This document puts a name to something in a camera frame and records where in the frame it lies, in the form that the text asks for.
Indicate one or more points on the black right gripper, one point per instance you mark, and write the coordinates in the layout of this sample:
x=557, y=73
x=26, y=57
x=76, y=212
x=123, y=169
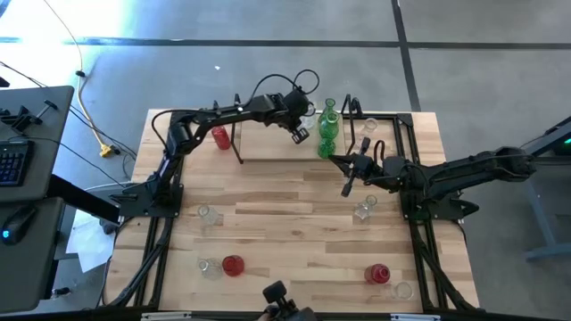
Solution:
x=370, y=168

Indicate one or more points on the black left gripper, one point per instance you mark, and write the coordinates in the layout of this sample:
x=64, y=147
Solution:
x=296, y=104

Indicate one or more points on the wide green textured glass vase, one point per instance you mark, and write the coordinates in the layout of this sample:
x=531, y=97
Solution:
x=329, y=131

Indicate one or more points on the round green glass vase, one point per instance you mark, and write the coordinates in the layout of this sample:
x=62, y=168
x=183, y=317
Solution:
x=325, y=150

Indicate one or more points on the slim green glass vase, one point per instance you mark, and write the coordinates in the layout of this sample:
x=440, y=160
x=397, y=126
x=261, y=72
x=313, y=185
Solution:
x=328, y=110

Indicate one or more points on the tall red ribbed glass vase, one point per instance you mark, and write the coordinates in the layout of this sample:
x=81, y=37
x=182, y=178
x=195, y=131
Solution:
x=220, y=138

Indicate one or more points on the red swirl ribbed glass vase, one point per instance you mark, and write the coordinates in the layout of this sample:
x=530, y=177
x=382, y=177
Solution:
x=377, y=274

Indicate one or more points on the clear conical glass vase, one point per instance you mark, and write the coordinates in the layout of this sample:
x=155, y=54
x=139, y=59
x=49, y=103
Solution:
x=403, y=290

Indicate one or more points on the round red glass vase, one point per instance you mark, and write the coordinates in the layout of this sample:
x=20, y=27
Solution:
x=233, y=266

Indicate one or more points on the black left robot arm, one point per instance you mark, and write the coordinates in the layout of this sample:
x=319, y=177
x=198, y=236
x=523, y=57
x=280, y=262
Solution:
x=223, y=115

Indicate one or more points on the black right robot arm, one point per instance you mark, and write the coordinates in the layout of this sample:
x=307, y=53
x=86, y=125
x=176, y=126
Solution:
x=468, y=171

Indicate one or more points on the wooden shelf with black legs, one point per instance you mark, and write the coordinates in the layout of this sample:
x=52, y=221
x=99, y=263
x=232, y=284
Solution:
x=276, y=142

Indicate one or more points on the small clear glass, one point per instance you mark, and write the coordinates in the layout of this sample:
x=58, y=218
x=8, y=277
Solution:
x=366, y=136

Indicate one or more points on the black table clamp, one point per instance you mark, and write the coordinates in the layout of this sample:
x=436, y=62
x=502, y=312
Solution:
x=216, y=107
x=356, y=106

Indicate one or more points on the white label strip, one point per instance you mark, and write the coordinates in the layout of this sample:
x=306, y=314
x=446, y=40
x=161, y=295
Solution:
x=415, y=317
x=165, y=316

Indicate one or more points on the black device with green light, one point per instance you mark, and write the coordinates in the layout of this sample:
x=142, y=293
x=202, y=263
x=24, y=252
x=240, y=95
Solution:
x=564, y=149

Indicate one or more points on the grey metal stand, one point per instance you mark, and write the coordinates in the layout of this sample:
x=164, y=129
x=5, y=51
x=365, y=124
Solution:
x=548, y=252

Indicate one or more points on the white paper sheet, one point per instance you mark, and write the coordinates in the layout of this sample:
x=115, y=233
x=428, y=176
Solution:
x=89, y=245

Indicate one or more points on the grey desk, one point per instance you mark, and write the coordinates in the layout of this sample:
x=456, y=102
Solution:
x=27, y=276
x=49, y=147

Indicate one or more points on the black desk clamp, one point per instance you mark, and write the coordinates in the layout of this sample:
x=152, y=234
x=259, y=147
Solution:
x=20, y=119

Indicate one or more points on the black keyboard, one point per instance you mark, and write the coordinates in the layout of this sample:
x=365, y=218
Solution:
x=13, y=162

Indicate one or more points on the black computer mouse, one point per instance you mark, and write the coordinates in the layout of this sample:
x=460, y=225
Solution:
x=18, y=225

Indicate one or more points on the black aluminium table frame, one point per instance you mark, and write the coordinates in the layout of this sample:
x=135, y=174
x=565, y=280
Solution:
x=403, y=119

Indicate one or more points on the black camera rig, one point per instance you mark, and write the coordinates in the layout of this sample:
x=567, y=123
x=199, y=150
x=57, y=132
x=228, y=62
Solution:
x=274, y=292

